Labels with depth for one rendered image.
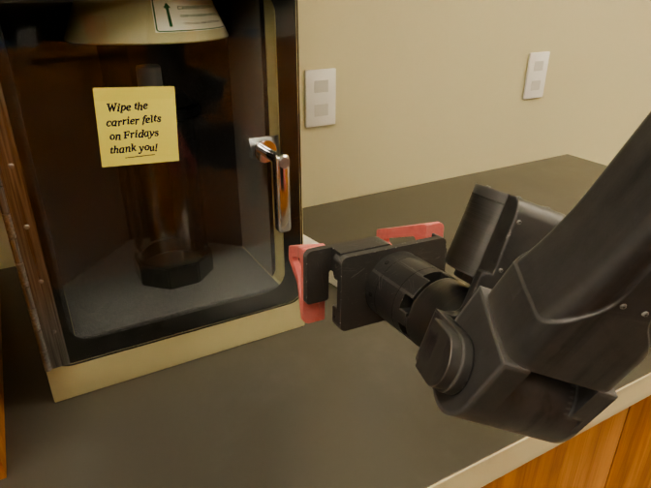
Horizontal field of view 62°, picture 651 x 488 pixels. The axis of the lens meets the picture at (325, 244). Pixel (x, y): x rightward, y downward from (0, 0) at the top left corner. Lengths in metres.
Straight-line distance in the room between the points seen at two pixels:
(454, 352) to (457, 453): 0.31
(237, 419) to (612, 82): 1.49
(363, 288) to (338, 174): 0.81
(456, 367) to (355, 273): 0.15
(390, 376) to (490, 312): 0.39
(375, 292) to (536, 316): 0.18
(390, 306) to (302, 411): 0.26
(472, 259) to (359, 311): 0.12
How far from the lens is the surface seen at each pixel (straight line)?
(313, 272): 0.43
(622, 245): 0.26
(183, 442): 0.62
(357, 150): 1.24
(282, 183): 0.59
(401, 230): 0.52
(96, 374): 0.70
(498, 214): 0.36
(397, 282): 0.41
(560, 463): 0.82
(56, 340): 0.65
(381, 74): 1.23
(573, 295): 0.27
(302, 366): 0.70
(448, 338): 0.30
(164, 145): 0.59
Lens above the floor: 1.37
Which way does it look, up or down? 25 degrees down
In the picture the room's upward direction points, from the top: straight up
